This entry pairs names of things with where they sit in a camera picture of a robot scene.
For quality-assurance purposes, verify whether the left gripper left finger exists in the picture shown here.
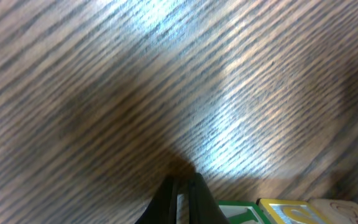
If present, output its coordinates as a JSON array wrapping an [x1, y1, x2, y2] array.
[[135, 176, 178, 224]]

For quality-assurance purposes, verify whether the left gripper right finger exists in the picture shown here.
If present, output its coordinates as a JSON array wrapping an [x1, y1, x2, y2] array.
[[188, 173, 230, 224]]

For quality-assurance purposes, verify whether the green edged wooden block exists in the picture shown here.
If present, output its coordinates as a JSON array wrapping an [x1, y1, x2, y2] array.
[[218, 200, 272, 224]]

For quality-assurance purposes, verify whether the red edged wooden block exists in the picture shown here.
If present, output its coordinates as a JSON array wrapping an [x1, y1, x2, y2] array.
[[308, 198, 358, 224]]

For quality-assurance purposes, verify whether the yellow S wooden block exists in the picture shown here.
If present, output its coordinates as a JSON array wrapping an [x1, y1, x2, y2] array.
[[257, 198, 332, 224]]

